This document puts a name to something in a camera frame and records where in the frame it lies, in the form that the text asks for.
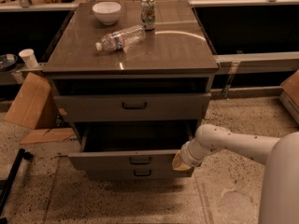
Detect grey drawer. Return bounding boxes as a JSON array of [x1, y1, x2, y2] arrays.
[[68, 120, 192, 171], [86, 169, 193, 181], [54, 93, 210, 122]]

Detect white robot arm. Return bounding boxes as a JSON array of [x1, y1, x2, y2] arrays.
[[172, 124, 299, 224]]

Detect grey top drawer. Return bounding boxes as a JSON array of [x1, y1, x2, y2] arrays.
[[54, 93, 210, 122]]

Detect grey bottom drawer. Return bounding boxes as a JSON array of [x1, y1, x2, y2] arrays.
[[86, 169, 193, 181]]

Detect flat cardboard piece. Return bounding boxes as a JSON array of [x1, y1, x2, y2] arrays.
[[21, 128, 74, 145]]

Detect cardboard box at right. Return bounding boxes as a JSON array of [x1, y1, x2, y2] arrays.
[[279, 70, 299, 125]]

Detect clear plastic water bottle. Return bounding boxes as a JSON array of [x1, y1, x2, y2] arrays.
[[95, 25, 146, 52]]

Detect upright brown cardboard box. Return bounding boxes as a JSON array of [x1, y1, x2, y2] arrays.
[[5, 73, 58, 129]]

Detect green white soda can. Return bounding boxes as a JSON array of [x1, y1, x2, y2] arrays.
[[140, 0, 155, 31]]

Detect white ceramic bowl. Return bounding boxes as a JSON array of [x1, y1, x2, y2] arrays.
[[93, 2, 121, 25]]

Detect black metal stand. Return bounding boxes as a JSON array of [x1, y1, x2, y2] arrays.
[[0, 148, 34, 216]]

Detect white paper cup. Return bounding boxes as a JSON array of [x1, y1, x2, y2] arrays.
[[19, 49, 38, 68]]

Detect dark round dish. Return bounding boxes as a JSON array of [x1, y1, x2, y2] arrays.
[[0, 54, 18, 72]]

